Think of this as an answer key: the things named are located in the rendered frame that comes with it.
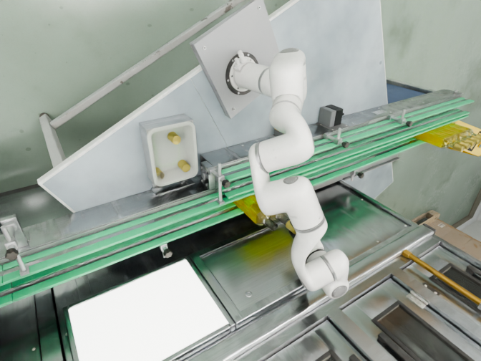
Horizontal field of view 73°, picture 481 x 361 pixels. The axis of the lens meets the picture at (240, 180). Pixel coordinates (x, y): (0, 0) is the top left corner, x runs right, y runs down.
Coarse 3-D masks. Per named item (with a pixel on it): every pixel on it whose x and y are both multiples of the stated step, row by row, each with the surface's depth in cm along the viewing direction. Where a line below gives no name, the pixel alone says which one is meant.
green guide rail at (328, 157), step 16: (448, 112) 201; (464, 112) 201; (400, 128) 179; (416, 128) 179; (352, 144) 161; (368, 144) 161; (320, 160) 146; (272, 176) 135; (288, 176) 135; (224, 192) 125; (240, 192) 124
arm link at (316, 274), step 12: (324, 216) 83; (312, 228) 80; (324, 228) 81; (300, 240) 84; (312, 240) 81; (300, 252) 84; (300, 264) 84; (312, 264) 89; (324, 264) 88; (300, 276) 87; (312, 276) 87; (324, 276) 87; (312, 288) 87
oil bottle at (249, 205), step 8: (240, 200) 126; (248, 200) 125; (256, 200) 125; (240, 208) 128; (248, 208) 123; (256, 208) 121; (248, 216) 125; (256, 216) 119; (264, 216) 118; (264, 224) 120
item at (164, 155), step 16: (160, 128) 108; (176, 128) 119; (192, 128) 114; (160, 144) 118; (192, 144) 118; (160, 160) 121; (176, 160) 125; (192, 160) 123; (176, 176) 122; (192, 176) 123
